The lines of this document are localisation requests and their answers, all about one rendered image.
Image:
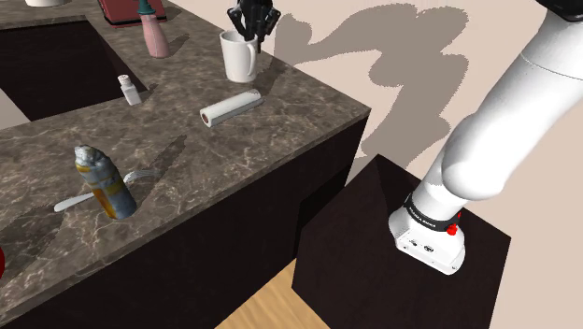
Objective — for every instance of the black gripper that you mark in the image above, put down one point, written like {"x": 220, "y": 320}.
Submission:
{"x": 255, "y": 8}

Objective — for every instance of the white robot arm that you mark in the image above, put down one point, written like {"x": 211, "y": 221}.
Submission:
{"x": 501, "y": 136}

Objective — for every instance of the white mug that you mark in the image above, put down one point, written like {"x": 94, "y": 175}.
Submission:
{"x": 237, "y": 59}

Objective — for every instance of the white paper towel roll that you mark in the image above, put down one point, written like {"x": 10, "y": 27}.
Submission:
{"x": 230, "y": 108}

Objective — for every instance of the pink bottle with teal cap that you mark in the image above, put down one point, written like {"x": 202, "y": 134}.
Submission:
{"x": 155, "y": 38}

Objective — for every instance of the red flat box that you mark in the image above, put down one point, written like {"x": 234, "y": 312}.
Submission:
{"x": 120, "y": 10}

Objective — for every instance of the white salt shaker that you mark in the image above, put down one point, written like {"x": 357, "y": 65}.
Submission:
{"x": 130, "y": 93}

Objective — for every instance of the white round dish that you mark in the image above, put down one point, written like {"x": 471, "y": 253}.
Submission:
{"x": 44, "y": 2}

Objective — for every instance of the silver and yellow spray can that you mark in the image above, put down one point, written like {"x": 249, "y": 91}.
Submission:
{"x": 107, "y": 184}

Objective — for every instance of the dark counter cabinet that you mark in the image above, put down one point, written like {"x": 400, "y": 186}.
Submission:
{"x": 218, "y": 246}

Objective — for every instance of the dark robot stand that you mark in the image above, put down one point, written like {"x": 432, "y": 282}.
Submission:
{"x": 355, "y": 255}

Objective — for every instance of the silver fork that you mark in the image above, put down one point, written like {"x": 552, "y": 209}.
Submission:
{"x": 73, "y": 203}

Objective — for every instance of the red round object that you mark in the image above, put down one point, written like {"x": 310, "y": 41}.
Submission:
{"x": 1, "y": 264}

